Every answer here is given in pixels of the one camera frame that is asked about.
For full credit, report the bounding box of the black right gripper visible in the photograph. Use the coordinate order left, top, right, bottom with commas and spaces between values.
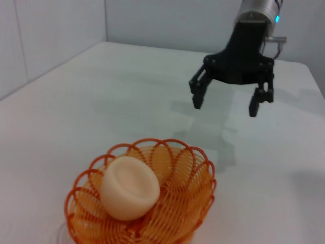
188, 21, 276, 118

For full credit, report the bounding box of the orange woven plastic basket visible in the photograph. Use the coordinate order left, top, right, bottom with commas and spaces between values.
64, 138, 217, 244

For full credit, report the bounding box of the round beige bun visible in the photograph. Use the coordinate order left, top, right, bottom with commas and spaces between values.
99, 155, 161, 222

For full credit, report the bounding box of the right arm connector cable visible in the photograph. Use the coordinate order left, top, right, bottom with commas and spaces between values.
263, 35, 288, 60

